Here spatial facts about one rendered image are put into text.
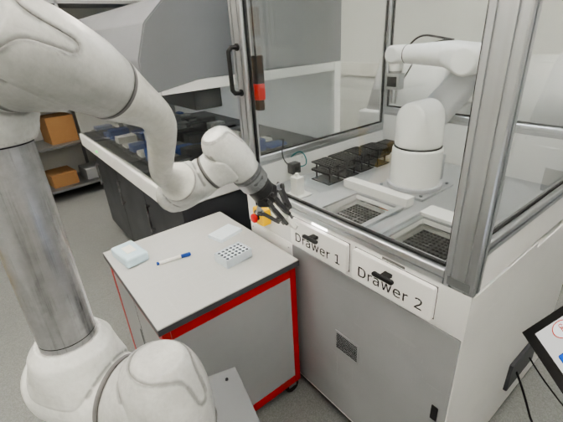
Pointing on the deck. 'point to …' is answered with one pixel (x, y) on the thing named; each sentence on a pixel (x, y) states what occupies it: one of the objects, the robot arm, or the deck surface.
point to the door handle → (232, 70)
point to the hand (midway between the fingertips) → (289, 221)
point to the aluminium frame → (494, 126)
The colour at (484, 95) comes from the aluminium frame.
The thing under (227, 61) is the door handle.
